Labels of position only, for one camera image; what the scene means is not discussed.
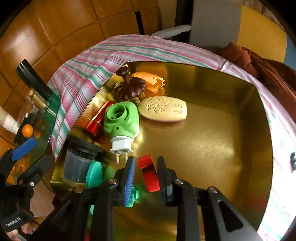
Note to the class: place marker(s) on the red metallic object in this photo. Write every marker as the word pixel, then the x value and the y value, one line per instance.
pixel 96 122

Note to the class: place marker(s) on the red plastic piece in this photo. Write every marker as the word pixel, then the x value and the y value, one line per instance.
pixel 150 180

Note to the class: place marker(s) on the black holder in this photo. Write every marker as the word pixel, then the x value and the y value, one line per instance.
pixel 31 119

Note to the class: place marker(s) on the gold tin box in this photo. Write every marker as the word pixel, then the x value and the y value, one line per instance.
pixel 208 150

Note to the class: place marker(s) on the small black plastic object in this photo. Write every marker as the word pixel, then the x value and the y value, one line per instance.
pixel 293 162

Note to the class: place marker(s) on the teal plastic object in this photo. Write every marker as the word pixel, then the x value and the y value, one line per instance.
pixel 93 175

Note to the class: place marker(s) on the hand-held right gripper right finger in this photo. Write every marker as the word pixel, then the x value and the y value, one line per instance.
pixel 163 183

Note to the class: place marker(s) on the glass bottle with gold cap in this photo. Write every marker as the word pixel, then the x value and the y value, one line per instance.
pixel 38 99

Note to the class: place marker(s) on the dark brown flower-shaped ornament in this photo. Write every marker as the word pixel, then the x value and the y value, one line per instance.
pixel 131 89

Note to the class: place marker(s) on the orange plastic piece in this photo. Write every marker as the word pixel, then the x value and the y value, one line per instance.
pixel 150 80

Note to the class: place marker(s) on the striped bedsheet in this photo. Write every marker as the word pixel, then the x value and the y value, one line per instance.
pixel 92 60

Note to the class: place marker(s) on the small orange fruit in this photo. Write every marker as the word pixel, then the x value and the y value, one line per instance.
pixel 27 130

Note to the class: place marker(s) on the green glass round table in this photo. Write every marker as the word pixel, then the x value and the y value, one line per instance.
pixel 48 120

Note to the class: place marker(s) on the brown quilted cloth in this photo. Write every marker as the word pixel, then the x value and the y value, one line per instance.
pixel 266 69

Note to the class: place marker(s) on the clear plastic container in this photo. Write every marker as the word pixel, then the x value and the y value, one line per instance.
pixel 25 113

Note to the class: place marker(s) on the grey cup with black lid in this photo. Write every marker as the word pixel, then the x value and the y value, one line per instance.
pixel 74 166

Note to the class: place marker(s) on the green plug-in device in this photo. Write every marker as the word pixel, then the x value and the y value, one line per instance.
pixel 122 122

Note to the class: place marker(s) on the black tube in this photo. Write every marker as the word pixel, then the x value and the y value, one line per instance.
pixel 32 76

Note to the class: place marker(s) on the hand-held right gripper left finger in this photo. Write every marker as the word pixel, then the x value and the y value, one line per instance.
pixel 129 185

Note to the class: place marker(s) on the person's left hand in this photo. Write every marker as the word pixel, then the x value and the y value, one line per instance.
pixel 27 229

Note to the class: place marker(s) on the cream soap bar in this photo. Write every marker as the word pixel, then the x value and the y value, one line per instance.
pixel 161 109

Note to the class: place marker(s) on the grey yellow blue headboard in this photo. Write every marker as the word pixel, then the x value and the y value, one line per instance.
pixel 215 23

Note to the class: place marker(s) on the white plastic bar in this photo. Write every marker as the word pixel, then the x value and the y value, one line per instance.
pixel 171 31

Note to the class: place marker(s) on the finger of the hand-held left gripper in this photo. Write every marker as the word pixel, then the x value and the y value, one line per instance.
pixel 23 148
pixel 31 177

